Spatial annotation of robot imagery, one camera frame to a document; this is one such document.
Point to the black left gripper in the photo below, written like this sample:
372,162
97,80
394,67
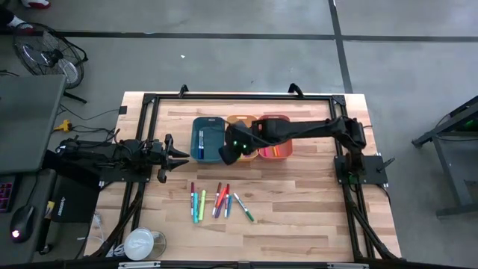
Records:
157,153

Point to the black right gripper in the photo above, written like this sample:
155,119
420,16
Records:
239,140

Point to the blue capped thin marker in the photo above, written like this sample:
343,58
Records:
202,146

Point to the pink highlighter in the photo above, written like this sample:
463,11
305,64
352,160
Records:
266,151

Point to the maroon capped thin marker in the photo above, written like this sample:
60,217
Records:
192,198

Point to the red capped thin marker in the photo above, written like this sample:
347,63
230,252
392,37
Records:
227,190

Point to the light green highlighter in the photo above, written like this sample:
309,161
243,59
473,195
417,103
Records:
202,205

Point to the turquoise highlighter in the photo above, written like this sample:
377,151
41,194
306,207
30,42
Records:
195,209

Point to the orange highlighter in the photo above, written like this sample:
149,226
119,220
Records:
222,196

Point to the brown capped thin marker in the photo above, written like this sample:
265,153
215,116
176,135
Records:
214,208

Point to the green capped thin marker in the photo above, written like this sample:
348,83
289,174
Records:
243,207

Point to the blue highlighter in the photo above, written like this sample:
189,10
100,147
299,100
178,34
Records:
229,207

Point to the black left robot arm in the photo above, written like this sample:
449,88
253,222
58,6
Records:
97,153

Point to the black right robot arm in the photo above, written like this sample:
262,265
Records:
306,129

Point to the yellow plastic bin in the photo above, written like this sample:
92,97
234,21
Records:
235,119

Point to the teal plastic bin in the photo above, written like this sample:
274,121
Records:
213,142

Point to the orange plastic bin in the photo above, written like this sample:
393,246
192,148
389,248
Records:
285,151

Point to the small black square pad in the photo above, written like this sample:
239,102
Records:
123,110

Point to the black box white print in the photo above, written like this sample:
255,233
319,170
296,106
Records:
74,201

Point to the yellow label tag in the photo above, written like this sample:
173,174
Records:
49,209

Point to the black floor fan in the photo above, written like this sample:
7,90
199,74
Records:
52,58

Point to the black computer mouse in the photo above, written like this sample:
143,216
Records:
22,220

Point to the backlit keyboard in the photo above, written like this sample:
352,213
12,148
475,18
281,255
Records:
5,194

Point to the dark metal table stand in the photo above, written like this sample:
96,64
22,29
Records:
446,164

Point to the person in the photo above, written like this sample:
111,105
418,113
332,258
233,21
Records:
35,3

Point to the black aluminium frame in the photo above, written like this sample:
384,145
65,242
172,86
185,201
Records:
242,97

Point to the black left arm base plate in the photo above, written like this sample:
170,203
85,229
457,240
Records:
123,177

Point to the black frame clamp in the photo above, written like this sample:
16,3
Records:
183,89
297,89

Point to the silver aluminium bracket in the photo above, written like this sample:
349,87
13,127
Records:
347,266
138,265

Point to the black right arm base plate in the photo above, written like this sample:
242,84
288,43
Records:
373,175

